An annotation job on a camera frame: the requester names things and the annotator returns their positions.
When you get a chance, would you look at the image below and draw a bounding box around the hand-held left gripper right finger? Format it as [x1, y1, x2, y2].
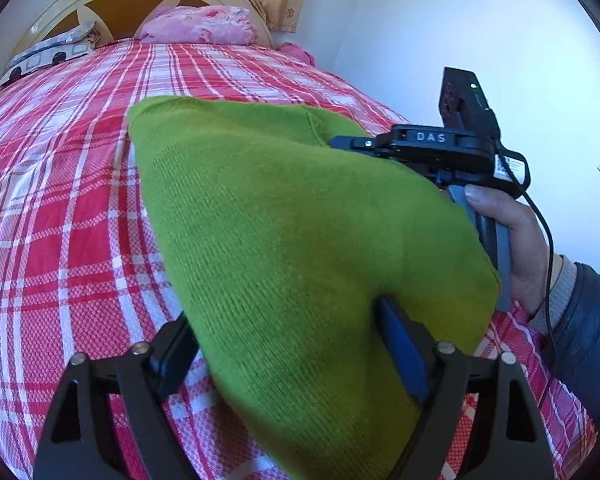
[377, 296, 553, 480]

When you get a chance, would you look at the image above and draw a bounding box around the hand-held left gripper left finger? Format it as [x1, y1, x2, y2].
[32, 312, 201, 480]

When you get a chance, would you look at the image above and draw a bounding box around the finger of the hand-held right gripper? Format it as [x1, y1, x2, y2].
[329, 135, 381, 154]

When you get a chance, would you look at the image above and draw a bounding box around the green striped knit sweater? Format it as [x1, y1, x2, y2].
[126, 96, 502, 480]

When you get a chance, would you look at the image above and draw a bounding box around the person's right forearm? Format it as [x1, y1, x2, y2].
[527, 255, 600, 436]

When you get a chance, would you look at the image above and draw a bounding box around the person's right hand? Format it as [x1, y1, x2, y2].
[465, 184, 557, 318]

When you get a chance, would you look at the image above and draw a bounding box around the pink cloth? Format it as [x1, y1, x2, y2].
[279, 42, 317, 67]

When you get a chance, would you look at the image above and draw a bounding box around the pink pillow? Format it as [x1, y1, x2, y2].
[139, 4, 259, 47]

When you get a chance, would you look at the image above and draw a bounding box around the red plaid bed sheet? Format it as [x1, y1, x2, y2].
[0, 40, 600, 480]

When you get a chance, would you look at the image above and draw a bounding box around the white patterned pillow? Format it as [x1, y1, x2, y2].
[0, 22, 102, 94]

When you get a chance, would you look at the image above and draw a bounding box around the black cable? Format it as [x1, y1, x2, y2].
[495, 142, 561, 411]

